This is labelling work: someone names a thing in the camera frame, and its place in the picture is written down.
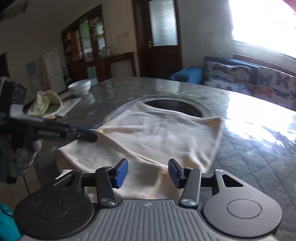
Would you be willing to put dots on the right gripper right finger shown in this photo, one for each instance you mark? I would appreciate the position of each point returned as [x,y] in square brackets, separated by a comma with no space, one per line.
[188,179]

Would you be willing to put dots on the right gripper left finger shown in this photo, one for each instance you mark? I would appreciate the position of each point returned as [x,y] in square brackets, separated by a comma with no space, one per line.
[107,179]

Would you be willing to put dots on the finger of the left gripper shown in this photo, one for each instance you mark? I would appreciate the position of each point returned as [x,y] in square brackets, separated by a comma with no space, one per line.
[76,133]

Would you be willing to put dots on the cream sweater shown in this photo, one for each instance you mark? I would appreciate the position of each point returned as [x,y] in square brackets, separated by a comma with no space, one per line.
[148,138]

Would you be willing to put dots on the grey gloved left hand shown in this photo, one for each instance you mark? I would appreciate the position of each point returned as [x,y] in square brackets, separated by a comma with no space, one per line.
[17,157]

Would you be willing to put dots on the folded newspaper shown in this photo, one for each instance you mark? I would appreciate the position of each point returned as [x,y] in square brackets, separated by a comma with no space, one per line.
[67,106]

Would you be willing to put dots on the yellow green cloth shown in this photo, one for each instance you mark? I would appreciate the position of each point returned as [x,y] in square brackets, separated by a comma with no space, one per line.
[46,105]

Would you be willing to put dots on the white ceramic bowl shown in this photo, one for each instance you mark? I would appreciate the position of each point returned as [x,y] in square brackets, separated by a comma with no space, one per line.
[80,87]

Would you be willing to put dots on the white refrigerator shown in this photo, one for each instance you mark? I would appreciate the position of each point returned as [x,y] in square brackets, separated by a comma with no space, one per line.
[53,71]

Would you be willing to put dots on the round black induction cooktop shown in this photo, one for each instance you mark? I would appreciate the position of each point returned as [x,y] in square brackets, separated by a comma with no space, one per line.
[175,105]

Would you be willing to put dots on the dark wooden side table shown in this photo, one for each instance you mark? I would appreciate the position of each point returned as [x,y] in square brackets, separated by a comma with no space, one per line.
[120,65]

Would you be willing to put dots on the quilted grey star table cover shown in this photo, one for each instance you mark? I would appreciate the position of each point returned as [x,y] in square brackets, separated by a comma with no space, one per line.
[258,137]

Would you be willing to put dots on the dark wooden display cabinet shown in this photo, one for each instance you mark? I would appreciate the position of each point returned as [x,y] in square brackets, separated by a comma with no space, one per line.
[83,40]

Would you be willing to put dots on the teal garment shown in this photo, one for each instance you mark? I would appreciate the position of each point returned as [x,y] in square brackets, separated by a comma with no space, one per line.
[8,228]

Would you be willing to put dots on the blue sofa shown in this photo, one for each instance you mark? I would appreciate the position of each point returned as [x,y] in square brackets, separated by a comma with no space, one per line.
[195,75]

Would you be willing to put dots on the left butterfly cushion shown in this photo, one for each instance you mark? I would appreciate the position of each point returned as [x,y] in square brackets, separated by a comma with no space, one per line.
[228,77]

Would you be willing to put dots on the butterfly cushion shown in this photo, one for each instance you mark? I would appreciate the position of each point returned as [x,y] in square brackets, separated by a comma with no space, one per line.
[276,87]
[228,77]

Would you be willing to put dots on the right butterfly cushion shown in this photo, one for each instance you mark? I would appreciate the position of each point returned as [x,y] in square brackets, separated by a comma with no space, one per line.
[276,87]

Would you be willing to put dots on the dark wooden glass door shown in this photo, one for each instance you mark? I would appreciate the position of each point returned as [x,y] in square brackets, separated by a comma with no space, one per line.
[158,38]

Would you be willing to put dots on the window with frame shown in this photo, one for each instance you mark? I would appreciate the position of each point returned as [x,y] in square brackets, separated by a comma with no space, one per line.
[266,24]

